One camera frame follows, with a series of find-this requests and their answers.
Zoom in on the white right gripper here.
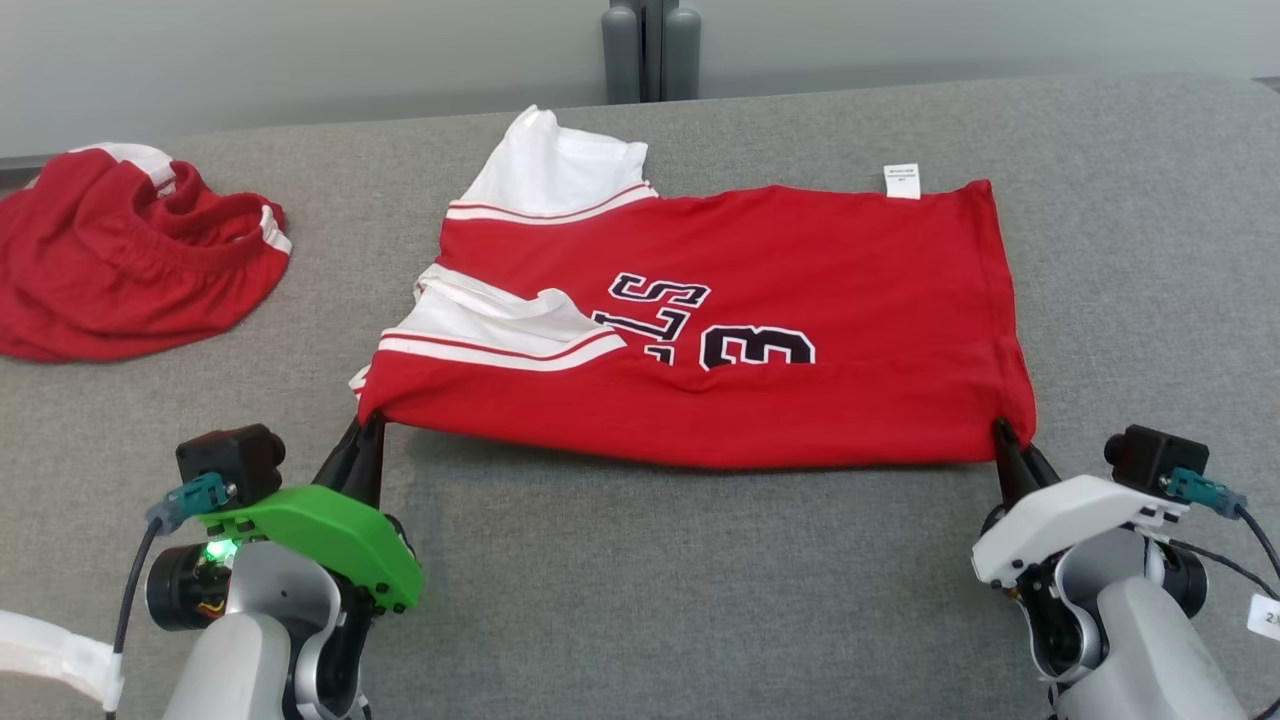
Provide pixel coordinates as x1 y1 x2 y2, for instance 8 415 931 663
972 418 1191 586

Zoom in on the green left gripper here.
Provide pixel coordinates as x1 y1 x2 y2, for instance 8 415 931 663
197 413 423 613

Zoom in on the red basketball jersey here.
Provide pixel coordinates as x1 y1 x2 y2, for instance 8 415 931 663
350 105 1038 471

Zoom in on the red shorts white trim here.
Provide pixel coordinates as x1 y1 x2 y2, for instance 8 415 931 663
0 143 293 363

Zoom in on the white tape label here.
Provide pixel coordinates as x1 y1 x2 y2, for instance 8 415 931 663
0 610 126 713

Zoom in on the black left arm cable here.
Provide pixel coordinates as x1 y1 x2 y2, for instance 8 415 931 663
105 473 237 717

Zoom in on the grey vertical post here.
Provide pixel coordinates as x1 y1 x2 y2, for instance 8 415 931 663
602 0 701 104

